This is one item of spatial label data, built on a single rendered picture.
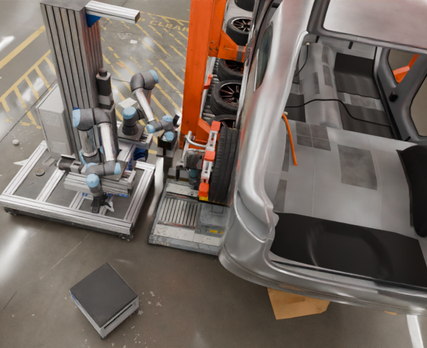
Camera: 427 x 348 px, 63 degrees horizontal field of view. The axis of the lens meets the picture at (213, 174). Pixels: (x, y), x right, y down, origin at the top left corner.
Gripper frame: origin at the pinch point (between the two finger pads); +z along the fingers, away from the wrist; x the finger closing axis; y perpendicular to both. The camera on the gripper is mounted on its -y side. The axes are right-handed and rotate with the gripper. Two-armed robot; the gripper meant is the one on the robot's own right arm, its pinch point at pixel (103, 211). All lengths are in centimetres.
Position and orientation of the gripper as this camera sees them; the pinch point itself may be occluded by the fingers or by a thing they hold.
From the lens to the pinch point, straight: 258.6
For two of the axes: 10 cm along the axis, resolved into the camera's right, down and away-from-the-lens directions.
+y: 0.4, -7.7, 6.4
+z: -0.2, 6.4, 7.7
